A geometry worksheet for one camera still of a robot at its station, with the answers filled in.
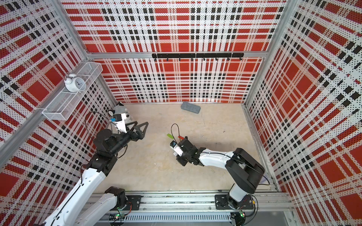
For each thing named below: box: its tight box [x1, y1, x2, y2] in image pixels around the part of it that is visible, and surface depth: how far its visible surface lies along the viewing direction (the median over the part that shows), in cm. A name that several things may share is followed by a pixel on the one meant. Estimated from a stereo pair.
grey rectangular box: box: [180, 101, 201, 114], surface depth 117 cm
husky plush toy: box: [112, 104, 132, 123], surface depth 93 cm
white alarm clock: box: [64, 73, 87, 94], surface depth 72 cm
